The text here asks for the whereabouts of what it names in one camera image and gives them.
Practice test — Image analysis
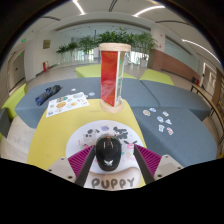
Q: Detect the long grey upholstered bench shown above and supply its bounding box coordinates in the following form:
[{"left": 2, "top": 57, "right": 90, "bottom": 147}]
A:
[{"left": 14, "top": 77, "right": 160, "bottom": 129}]

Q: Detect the black computer mouse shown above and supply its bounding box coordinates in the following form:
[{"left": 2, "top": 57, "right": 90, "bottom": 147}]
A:
[{"left": 94, "top": 134, "right": 123, "bottom": 172}]

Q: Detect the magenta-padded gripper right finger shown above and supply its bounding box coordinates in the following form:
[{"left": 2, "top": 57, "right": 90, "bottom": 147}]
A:
[{"left": 132, "top": 143, "right": 184, "bottom": 185}]

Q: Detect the brown wall plaque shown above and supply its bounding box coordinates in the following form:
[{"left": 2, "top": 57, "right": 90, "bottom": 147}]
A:
[{"left": 42, "top": 39, "right": 52, "bottom": 50}]

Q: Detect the white sticker sheet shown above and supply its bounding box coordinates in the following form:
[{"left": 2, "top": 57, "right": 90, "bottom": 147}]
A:
[{"left": 45, "top": 91, "right": 90, "bottom": 118}]

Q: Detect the white printed round mouse pad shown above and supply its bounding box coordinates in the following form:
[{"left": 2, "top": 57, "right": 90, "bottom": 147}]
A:
[{"left": 65, "top": 119, "right": 147, "bottom": 191}]

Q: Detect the group of small stickers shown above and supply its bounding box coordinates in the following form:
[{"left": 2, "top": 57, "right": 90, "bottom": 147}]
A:
[{"left": 142, "top": 107, "right": 175, "bottom": 136}]

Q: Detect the brown wooden reception counter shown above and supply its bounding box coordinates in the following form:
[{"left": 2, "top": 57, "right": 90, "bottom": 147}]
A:
[{"left": 147, "top": 49, "right": 201, "bottom": 82}]

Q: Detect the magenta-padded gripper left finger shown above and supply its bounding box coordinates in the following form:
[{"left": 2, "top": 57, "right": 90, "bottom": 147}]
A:
[{"left": 46, "top": 144, "right": 98, "bottom": 188}]

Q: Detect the row of potted green plants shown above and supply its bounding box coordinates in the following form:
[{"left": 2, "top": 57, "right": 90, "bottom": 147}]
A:
[{"left": 55, "top": 28, "right": 158, "bottom": 69}]

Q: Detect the red panel wooden tower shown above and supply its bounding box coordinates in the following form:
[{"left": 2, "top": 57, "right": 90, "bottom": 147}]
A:
[{"left": 98, "top": 42, "right": 132, "bottom": 114}]

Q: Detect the group of ceiling strip lights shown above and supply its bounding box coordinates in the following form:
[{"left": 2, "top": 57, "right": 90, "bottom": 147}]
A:
[{"left": 72, "top": 0, "right": 221, "bottom": 64}]

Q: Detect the grey cube seat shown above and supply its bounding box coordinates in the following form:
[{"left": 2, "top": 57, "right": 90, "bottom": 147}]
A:
[{"left": 0, "top": 107, "right": 11, "bottom": 138}]

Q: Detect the wooden chair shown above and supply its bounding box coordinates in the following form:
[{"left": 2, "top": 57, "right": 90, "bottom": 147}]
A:
[{"left": 190, "top": 83, "right": 224, "bottom": 134}]

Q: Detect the lime green upholstered seat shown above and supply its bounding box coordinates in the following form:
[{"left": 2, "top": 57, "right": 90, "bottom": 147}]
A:
[
  {"left": 74, "top": 63, "right": 138, "bottom": 80},
  {"left": 1, "top": 83, "right": 28, "bottom": 121},
  {"left": 138, "top": 68, "right": 175, "bottom": 86}
]

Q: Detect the dark folded umbrella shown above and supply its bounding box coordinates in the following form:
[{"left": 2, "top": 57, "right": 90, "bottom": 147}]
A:
[{"left": 34, "top": 84, "right": 62, "bottom": 107}]

